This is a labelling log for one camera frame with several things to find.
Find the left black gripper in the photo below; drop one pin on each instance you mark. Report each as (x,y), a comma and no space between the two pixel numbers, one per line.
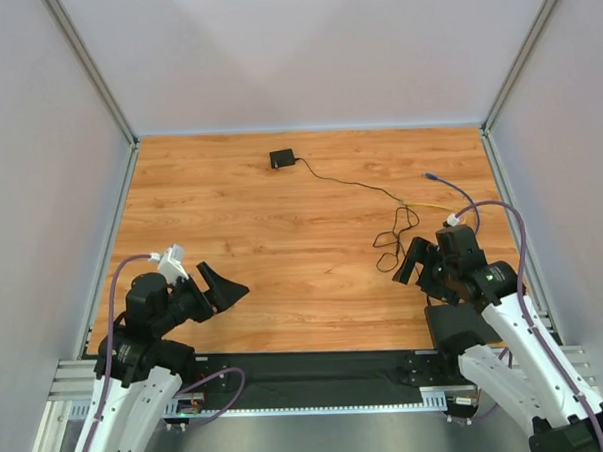
(202,291)

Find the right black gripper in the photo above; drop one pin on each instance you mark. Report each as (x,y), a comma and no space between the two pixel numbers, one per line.
(428,268)

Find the black network switch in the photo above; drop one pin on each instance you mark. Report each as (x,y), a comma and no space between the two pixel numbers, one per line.
(444,321)

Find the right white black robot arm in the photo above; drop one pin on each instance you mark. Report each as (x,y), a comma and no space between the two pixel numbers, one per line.
(553,404)

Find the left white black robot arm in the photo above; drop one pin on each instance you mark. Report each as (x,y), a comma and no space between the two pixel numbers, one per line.
(138,371)

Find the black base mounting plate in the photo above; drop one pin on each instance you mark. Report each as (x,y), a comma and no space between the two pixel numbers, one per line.
(317,380)

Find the black power adapter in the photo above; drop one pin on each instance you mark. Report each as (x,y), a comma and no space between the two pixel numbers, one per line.
(282,158)

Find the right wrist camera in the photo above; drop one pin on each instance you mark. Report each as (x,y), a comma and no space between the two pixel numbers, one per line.
(459,248)

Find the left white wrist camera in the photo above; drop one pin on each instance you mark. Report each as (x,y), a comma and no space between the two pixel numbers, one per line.
(169,264)

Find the aluminium front rail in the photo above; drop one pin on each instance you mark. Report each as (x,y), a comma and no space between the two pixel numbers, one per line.
(73,380)

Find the slotted grey cable duct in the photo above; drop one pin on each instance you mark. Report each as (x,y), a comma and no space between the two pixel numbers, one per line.
(431,401)

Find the left aluminium frame post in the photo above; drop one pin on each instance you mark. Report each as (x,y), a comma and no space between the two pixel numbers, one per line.
(62,19)

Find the aluminium frame post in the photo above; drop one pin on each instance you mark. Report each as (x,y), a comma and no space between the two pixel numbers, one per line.
(62,19)
(519,64)

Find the right aluminium frame post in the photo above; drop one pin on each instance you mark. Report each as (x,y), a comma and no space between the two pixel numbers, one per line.
(519,64)

